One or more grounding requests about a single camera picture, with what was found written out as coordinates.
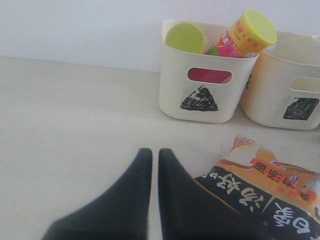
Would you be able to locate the orange instant noodle bag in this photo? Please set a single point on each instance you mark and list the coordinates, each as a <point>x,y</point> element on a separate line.
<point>284,198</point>

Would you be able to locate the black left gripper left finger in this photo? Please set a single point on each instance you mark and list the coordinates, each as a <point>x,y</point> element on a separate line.
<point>120,213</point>

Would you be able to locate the cream bin with square mark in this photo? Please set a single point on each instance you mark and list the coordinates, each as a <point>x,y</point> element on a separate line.
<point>284,86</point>

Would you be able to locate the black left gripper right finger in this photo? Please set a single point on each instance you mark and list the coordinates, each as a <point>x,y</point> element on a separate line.
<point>188,212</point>

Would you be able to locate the yellow Lays chips can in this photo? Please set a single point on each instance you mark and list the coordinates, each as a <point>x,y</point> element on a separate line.
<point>186,37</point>

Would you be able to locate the cream bin with triangle mark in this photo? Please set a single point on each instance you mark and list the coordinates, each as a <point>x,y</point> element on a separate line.
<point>186,99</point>

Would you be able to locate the pink chips can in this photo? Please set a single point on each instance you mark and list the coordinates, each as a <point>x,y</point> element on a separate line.
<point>250,35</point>

